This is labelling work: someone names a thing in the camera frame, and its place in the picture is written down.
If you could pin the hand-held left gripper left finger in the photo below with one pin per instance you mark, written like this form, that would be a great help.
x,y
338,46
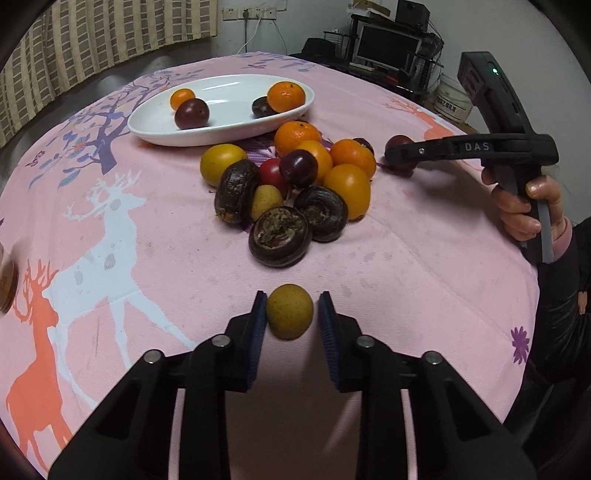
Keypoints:
x,y
258,332

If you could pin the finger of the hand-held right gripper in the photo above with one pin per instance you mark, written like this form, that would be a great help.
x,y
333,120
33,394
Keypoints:
x,y
434,151

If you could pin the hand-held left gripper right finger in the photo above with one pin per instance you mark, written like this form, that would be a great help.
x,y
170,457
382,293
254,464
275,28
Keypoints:
x,y
325,332

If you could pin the dark red plum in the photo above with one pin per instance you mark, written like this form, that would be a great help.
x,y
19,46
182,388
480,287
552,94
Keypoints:
x,y
401,143
261,107
192,114
299,168

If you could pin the tan longan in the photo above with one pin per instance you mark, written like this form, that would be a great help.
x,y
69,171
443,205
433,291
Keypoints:
x,y
290,314
265,201

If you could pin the dark cherry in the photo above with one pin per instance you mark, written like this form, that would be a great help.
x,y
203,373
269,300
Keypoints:
x,y
365,144

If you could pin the small mandarin orange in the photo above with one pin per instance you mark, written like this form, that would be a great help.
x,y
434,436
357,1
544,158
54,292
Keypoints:
x,y
321,154
181,96
353,154

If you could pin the yellow plum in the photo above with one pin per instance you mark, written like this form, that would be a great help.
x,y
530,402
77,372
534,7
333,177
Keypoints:
x,y
221,161
348,187

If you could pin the dark water chestnut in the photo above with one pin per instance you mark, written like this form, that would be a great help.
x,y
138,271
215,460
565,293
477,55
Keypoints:
x,y
235,191
278,237
322,213

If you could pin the large mandarin orange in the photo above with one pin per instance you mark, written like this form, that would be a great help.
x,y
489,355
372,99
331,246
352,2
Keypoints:
x,y
287,96
298,134

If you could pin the red tomato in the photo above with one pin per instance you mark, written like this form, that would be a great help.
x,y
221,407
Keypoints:
x,y
270,174

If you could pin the white oval plate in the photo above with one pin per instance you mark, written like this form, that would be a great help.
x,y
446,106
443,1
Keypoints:
x,y
231,117

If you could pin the person's right forearm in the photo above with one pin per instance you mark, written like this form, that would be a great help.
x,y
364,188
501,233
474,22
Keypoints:
x,y
563,300

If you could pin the person's right hand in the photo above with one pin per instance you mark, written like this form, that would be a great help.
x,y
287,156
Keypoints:
x,y
512,217

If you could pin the white plastic bucket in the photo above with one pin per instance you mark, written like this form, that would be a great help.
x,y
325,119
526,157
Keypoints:
x,y
452,99

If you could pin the black metal rack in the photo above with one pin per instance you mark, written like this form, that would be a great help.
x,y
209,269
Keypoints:
x,y
429,69

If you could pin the pink printed tablecloth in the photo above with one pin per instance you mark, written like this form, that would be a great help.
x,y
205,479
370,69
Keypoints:
x,y
415,277

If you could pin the black speaker box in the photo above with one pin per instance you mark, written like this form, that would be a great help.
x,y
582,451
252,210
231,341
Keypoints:
x,y
413,13

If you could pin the computer monitor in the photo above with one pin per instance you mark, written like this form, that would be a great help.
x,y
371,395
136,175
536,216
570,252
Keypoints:
x,y
385,46

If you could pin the cardboard box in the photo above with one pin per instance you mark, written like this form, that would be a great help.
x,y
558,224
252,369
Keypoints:
x,y
375,5

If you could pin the black bag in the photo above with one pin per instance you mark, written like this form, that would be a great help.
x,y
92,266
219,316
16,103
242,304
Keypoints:
x,y
318,50

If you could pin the beige checked curtain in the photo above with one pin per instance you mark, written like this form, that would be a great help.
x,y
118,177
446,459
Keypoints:
x,y
92,37

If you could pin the white wall socket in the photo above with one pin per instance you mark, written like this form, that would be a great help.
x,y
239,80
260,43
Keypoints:
x,y
266,11
247,12
229,13

